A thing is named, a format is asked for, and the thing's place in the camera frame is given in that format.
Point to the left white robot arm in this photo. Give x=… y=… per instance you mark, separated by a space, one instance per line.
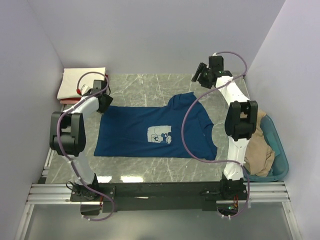
x=68 y=136

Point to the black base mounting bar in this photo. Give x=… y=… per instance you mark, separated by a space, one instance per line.
x=145 y=196

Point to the tan t shirt in bin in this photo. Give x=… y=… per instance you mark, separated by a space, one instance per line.
x=259 y=156

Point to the teal plastic bin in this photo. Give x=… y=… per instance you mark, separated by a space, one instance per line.
x=280 y=166

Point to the folded pink t shirt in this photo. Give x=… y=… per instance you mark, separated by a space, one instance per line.
x=69 y=101

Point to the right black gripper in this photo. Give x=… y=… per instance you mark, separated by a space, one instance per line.
x=202 y=68

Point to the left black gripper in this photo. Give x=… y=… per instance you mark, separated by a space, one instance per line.
x=108 y=101

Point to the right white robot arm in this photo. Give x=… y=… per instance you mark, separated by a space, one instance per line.
x=240 y=122

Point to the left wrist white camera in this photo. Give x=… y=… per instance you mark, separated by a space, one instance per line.
x=83 y=90

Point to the folded cream t shirt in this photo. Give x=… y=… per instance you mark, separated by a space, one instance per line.
x=70 y=77

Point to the blue printed t shirt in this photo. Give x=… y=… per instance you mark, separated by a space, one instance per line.
x=175 y=130

